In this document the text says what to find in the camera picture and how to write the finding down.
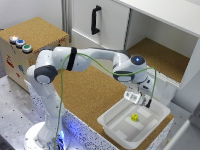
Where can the white plastic box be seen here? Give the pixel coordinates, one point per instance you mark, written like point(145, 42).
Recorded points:
point(116, 128)

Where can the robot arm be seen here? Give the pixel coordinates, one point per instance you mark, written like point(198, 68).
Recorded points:
point(50, 61)

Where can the blue button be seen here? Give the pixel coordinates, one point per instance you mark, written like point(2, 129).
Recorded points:
point(20, 42)

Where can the white sliding door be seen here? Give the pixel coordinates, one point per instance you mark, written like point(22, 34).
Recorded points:
point(110, 20)

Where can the white cabinet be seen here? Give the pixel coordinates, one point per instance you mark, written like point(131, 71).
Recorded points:
point(160, 20)

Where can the red button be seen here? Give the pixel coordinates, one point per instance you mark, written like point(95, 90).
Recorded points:
point(14, 39)

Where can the wooden drawer box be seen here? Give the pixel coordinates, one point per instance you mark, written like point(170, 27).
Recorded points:
point(36, 31)

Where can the green button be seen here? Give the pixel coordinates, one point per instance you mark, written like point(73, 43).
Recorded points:
point(26, 47)

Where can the yellow block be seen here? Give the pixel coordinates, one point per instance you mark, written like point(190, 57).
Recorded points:
point(134, 117)

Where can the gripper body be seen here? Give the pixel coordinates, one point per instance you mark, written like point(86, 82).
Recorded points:
point(133, 96)

